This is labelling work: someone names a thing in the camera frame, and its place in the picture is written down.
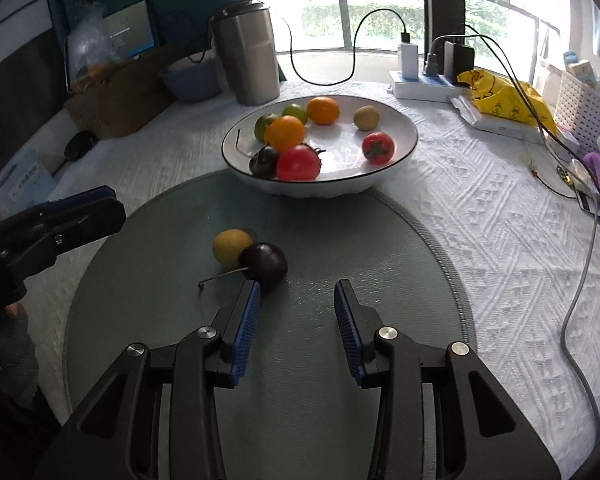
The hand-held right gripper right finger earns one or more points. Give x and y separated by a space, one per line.
347 330

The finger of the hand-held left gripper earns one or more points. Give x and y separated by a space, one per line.
85 195
80 225

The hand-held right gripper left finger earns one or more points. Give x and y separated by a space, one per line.
245 330

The dark purple tomato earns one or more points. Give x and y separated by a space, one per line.
265 262
263 161

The yellow tomato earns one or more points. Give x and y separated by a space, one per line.
229 245
366 117

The white bowl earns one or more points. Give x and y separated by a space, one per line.
340 160

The red tomato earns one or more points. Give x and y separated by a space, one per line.
378 147
298 163

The orange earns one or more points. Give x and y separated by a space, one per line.
323 110
285 133

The person's left hand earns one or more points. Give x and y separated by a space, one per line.
12 308

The black key fob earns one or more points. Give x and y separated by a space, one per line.
80 144

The blue and white booklet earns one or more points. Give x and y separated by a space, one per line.
20 180

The grey round mat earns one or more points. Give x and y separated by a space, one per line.
330 250

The cardboard box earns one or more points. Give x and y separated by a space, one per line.
125 105

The clear plastic bag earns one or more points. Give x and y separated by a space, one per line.
87 40

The blue bowl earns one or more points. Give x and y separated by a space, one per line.
192 82

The green tomato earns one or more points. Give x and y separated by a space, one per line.
295 112
264 127

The steel tumbler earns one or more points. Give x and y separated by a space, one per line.
250 55

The white power strip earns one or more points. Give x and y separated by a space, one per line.
415 89

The flat white box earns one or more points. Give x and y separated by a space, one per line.
500 127

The white charger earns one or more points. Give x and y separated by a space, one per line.
407 60

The yellow plastic bag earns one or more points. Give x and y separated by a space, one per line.
505 100

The black power adapter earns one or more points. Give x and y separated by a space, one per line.
462 57

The balcony railing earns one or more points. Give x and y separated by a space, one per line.
343 15

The white perforated basket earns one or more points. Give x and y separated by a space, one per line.
585 110

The blue cap bottle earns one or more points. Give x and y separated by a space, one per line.
570 56

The black window post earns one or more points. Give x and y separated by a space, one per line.
442 0

